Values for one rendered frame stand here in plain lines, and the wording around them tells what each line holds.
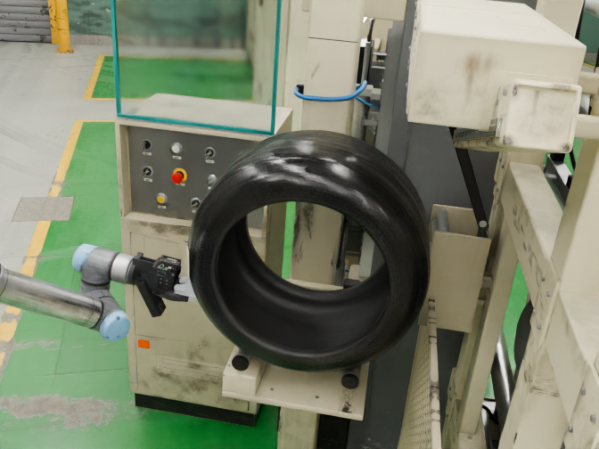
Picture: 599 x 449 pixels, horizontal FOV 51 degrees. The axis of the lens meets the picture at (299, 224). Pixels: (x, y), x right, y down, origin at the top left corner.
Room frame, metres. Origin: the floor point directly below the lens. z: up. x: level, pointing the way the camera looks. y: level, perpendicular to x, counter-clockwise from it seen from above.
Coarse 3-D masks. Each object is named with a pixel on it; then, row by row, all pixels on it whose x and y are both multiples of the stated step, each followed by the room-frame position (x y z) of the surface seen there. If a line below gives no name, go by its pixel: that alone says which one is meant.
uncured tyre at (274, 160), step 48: (288, 144) 1.37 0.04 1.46; (336, 144) 1.38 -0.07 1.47; (240, 192) 1.27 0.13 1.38; (288, 192) 1.25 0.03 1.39; (336, 192) 1.24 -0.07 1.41; (384, 192) 1.26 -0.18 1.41; (192, 240) 1.31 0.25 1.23; (240, 240) 1.54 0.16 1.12; (384, 240) 1.22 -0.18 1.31; (240, 288) 1.50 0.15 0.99; (288, 288) 1.53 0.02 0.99; (384, 288) 1.48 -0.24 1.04; (240, 336) 1.26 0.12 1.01; (288, 336) 1.40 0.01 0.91; (336, 336) 1.41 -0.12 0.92; (384, 336) 1.22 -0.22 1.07
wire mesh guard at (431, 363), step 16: (432, 304) 1.48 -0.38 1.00; (432, 320) 1.40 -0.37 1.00; (432, 336) 1.33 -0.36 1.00; (416, 352) 1.60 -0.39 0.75; (432, 352) 1.26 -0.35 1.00; (416, 368) 1.55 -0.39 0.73; (432, 368) 1.20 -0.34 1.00; (416, 384) 1.46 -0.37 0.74; (432, 384) 1.14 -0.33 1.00; (416, 400) 1.40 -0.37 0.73; (432, 400) 1.09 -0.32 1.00; (416, 416) 1.34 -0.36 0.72; (432, 416) 1.04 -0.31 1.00; (400, 432) 1.60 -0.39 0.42; (432, 432) 0.99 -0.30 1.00; (400, 448) 1.58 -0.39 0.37; (416, 448) 1.23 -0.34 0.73; (432, 448) 0.95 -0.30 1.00
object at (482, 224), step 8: (456, 152) 1.53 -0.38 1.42; (464, 152) 1.52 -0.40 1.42; (464, 160) 1.52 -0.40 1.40; (464, 168) 1.52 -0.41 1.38; (472, 168) 1.52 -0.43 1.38; (464, 176) 1.52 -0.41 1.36; (472, 176) 1.52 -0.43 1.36; (472, 184) 1.52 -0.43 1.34; (472, 192) 1.52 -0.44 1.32; (472, 200) 1.52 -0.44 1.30; (480, 200) 1.51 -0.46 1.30; (472, 208) 1.52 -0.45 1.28; (480, 208) 1.51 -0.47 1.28; (480, 216) 1.51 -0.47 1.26; (480, 224) 1.51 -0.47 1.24; (488, 224) 1.51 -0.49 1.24
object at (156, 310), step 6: (138, 282) 1.40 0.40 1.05; (144, 282) 1.40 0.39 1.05; (138, 288) 1.39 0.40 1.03; (144, 288) 1.39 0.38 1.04; (144, 294) 1.39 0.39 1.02; (150, 294) 1.39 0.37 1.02; (144, 300) 1.39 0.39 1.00; (150, 300) 1.39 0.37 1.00; (156, 300) 1.41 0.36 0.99; (162, 300) 1.43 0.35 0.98; (150, 306) 1.39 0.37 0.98; (156, 306) 1.39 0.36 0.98; (162, 306) 1.41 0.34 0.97; (150, 312) 1.39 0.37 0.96; (156, 312) 1.39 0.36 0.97; (162, 312) 1.41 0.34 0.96
